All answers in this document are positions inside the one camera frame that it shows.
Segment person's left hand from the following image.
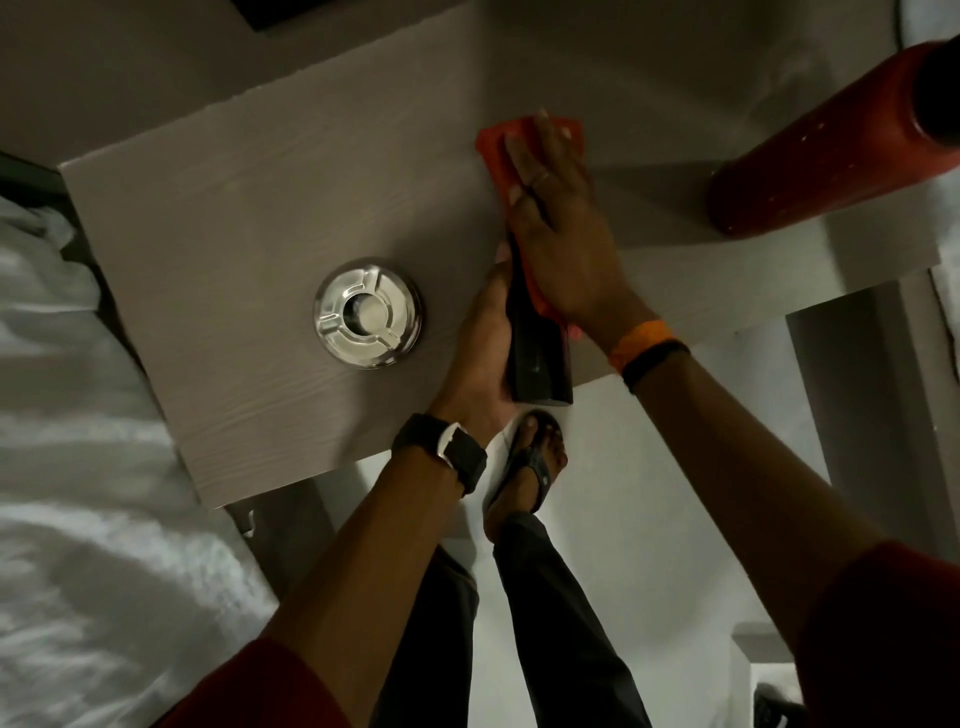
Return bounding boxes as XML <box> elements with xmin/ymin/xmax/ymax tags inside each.
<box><xmin>427</xmin><ymin>243</ymin><xmax>520</xmax><ymax>449</ymax></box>

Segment person's right hand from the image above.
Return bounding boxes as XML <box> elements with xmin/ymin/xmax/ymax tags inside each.
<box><xmin>502</xmin><ymin>111</ymin><xmax>660</xmax><ymax>352</ymax></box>

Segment orange cleaning cloth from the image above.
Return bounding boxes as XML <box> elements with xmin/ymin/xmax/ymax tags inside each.
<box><xmin>475</xmin><ymin>115</ymin><xmax>588</xmax><ymax>343</ymax></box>

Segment black remote control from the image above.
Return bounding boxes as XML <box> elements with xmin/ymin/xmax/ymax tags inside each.
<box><xmin>505</xmin><ymin>231</ymin><xmax>576</xmax><ymax>408</ymax></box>

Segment person's right forearm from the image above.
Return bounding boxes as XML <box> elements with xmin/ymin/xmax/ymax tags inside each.
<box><xmin>633</xmin><ymin>351</ymin><xmax>892</xmax><ymax>655</ymax></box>

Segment person's left forearm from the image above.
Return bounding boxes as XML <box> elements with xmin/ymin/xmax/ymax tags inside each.
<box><xmin>262</xmin><ymin>442</ymin><xmax>489</xmax><ymax>728</ymax></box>

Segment silver metal ashtray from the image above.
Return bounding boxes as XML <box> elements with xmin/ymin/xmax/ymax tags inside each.
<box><xmin>312</xmin><ymin>258</ymin><xmax>425</xmax><ymax>371</ymax></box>

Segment orange wristband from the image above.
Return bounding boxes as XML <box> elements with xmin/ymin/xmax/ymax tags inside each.
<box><xmin>606</xmin><ymin>318</ymin><xmax>675</xmax><ymax>374</ymax></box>

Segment black wristband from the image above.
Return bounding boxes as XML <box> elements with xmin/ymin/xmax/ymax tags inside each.
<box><xmin>621</xmin><ymin>339</ymin><xmax>692</xmax><ymax>396</ymax></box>

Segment black wristwatch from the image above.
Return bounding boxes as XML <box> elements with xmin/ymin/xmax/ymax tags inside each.
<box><xmin>390</xmin><ymin>412</ymin><xmax>489</xmax><ymax>497</ymax></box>

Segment black sandal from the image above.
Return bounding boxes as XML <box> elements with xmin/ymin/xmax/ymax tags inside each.
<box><xmin>484</xmin><ymin>408</ymin><xmax>569</xmax><ymax>519</ymax></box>

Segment person's foot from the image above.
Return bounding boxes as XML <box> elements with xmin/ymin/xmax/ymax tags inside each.
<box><xmin>483</xmin><ymin>416</ymin><xmax>567</xmax><ymax>546</ymax></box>

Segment grey wooden bedside table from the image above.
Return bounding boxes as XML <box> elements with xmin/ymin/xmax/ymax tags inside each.
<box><xmin>58</xmin><ymin>0</ymin><xmax>960</xmax><ymax>565</ymax></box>

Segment dark trousers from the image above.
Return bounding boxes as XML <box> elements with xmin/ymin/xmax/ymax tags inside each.
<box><xmin>370</xmin><ymin>513</ymin><xmax>654</xmax><ymax>728</ymax></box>

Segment white bed sheet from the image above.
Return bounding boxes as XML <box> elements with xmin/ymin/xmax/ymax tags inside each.
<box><xmin>0</xmin><ymin>193</ymin><xmax>280</xmax><ymax>728</ymax></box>

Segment person's red left sleeve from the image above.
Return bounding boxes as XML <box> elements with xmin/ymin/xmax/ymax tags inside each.
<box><xmin>153</xmin><ymin>637</ymin><xmax>354</xmax><ymax>728</ymax></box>

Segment person's red sleeve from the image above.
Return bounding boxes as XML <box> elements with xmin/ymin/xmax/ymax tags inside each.
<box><xmin>153</xmin><ymin>637</ymin><xmax>354</xmax><ymax>728</ymax></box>
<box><xmin>795</xmin><ymin>540</ymin><xmax>960</xmax><ymax>728</ymax></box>

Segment dark shoe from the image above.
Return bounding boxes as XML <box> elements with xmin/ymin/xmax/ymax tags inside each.
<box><xmin>753</xmin><ymin>681</ymin><xmax>809</xmax><ymax>728</ymax></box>

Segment person's red right sleeve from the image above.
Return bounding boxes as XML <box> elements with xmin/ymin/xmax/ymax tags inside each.
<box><xmin>795</xmin><ymin>540</ymin><xmax>960</xmax><ymax>728</ymax></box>

